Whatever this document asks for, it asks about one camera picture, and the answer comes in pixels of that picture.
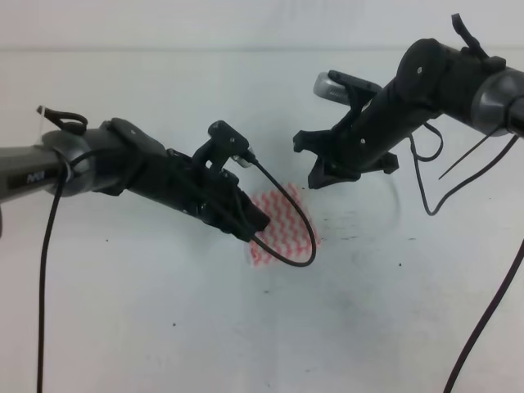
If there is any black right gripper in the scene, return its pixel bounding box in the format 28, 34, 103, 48
292, 85, 438, 189

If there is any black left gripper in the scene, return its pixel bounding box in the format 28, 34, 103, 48
122, 142, 270, 242

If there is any pink white wavy-striped towel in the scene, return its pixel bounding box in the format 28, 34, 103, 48
251, 183, 321, 267

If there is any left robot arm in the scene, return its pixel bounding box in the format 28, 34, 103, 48
1, 106, 270, 242

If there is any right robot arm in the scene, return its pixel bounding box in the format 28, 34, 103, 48
293, 14, 523, 189

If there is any black left camera cable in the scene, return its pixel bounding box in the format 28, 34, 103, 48
35, 151, 319, 393

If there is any black camera cable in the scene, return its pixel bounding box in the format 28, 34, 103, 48
35, 151, 319, 393
407, 122, 524, 393

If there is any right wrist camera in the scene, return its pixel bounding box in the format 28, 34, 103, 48
313, 70, 382, 111

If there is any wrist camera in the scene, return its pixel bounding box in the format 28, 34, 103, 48
208, 120, 255, 168
313, 70, 382, 111

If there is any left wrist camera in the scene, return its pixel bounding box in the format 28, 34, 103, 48
208, 120, 255, 168

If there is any black right camera cable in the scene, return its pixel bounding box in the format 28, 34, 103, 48
407, 122, 524, 393

